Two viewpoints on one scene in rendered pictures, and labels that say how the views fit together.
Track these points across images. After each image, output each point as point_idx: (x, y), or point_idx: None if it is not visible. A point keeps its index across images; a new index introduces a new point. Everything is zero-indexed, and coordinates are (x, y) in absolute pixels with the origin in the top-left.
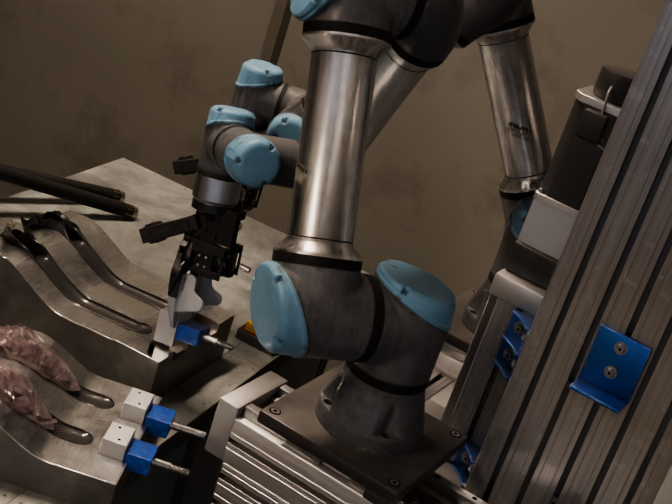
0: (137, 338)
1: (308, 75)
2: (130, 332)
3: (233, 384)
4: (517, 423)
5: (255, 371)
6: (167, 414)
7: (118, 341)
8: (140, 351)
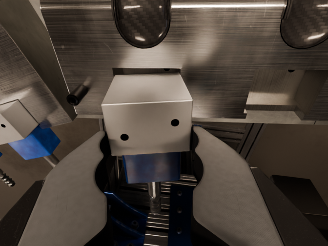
0: (96, 42)
1: None
2: (100, 13)
3: (248, 117)
4: None
5: (301, 122)
6: (33, 152)
7: (44, 20)
8: (66, 75)
